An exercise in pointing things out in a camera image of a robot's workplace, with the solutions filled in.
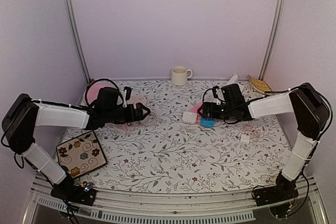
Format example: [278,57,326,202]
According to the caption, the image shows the aluminium right corner post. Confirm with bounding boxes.
[258,0,285,81]

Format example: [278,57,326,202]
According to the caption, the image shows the aluminium front rail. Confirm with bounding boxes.
[22,174,329,224]

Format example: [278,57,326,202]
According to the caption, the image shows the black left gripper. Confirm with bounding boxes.
[105,102,151,124]

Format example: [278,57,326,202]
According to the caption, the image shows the yellow leaf shaped dish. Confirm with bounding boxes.
[248,75,272,95]

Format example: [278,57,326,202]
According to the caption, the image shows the pink plastic plate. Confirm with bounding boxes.
[82,82,115,105]

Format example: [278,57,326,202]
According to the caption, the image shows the large white power adapter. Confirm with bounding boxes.
[182,111,197,124]

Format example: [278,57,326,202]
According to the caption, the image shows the long white power strip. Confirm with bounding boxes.
[226,73,238,85]

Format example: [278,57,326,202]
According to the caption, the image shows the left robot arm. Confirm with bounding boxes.
[1,87,151,200]

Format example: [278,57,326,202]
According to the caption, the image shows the aluminium left corner post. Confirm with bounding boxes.
[64,0,91,84]

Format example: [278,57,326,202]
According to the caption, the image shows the pink triangular power strip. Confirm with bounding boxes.
[189,103,203,117]

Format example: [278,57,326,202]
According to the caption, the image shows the floral square tray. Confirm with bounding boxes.
[56,131,107,178]

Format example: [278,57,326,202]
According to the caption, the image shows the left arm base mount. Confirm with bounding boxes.
[51,179,97,206]

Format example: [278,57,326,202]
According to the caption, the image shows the light blue socket adapter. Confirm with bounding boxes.
[200,118,215,128]

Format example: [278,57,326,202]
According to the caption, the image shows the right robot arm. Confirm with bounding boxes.
[197,82,333,201]

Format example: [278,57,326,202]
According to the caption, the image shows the aluminium corner post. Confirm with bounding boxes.
[64,0,91,84]
[258,0,285,81]

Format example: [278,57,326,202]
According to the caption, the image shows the round pink power strip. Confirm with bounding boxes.
[115,95,148,131]

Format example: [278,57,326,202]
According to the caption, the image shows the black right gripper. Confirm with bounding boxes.
[197,102,235,120]

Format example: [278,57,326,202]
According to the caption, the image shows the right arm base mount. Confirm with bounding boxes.
[251,185,299,206]

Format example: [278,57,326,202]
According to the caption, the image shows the small white usb charger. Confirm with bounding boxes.
[240,134,250,145]

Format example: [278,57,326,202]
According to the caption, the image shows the cream ceramic mug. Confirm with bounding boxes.
[171,66,193,86]

